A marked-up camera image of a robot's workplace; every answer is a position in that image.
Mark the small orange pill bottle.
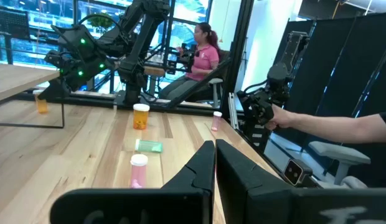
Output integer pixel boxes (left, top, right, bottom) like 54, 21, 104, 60
33, 89, 49, 114

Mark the person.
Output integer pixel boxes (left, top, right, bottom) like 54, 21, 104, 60
265, 104, 386, 144
158, 22, 222, 101

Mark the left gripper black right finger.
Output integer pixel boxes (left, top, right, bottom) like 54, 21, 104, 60
215, 138, 386, 224

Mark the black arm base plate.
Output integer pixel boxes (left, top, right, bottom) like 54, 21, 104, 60
114, 90, 156, 107

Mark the green pill bottle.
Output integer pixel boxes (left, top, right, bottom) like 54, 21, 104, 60
134, 139, 164, 154

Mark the silver aluminium bracket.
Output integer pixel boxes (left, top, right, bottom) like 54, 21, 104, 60
228, 92, 240, 130

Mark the small black depth camera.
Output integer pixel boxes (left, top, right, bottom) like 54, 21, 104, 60
282, 158, 314, 188

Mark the large orange pill bottle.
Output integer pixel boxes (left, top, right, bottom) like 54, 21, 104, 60
132, 103, 151, 131

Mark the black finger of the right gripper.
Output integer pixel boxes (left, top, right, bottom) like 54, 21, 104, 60
37, 79, 72, 101

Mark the grey office chair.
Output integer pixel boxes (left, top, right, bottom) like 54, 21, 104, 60
308, 140, 372, 187

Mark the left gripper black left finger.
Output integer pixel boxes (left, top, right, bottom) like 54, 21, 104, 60
49, 139, 216, 224

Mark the black partition panel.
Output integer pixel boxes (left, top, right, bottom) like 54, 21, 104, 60
273, 12, 386, 187

